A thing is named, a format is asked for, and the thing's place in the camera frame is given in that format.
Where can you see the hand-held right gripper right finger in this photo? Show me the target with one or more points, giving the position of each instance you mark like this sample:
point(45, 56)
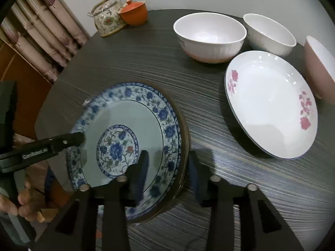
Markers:
point(195, 175)

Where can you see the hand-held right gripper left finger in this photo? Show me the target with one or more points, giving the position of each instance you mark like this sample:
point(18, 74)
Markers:
point(140, 174)

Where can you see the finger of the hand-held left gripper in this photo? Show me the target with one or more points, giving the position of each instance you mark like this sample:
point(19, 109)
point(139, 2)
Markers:
point(68, 140)

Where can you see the blue floral plate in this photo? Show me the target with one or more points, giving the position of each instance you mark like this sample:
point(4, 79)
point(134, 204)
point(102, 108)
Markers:
point(125, 125)

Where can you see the large white bowl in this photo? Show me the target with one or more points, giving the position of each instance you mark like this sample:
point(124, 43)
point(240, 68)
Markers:
point(209, 35)

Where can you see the person's left hand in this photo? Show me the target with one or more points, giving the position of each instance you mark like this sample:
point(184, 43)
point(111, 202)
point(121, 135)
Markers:
point(24, 197)

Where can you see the beige patterned curtain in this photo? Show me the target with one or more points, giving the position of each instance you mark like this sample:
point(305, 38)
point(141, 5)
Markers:
point(44, 28)

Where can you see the white plate with pink flowers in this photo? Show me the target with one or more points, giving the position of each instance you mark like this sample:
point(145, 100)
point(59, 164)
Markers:
point(269, 104)

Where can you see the floral ceramic teapot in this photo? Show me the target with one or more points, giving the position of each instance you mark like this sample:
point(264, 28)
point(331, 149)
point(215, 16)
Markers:
point(107, 18)

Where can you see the orange bowl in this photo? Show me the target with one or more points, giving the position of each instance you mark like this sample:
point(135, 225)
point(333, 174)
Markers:
point(133, 13)

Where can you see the small white ribbed bowl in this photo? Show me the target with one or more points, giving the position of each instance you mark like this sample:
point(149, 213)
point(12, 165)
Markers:
point(269, 34)

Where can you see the pink bowl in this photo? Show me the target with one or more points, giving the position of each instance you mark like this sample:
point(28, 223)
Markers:
point(318, 70)

